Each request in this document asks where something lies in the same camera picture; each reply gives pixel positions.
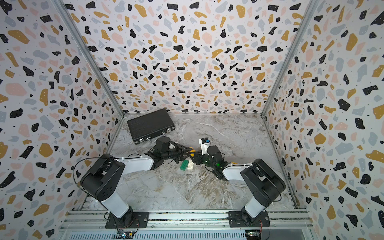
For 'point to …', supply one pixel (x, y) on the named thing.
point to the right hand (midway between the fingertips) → (191, 153)
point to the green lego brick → (184, 164)
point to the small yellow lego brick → (192, 154)
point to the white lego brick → (190, 165)
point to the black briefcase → (151, 125)
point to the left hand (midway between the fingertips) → (194, 150)
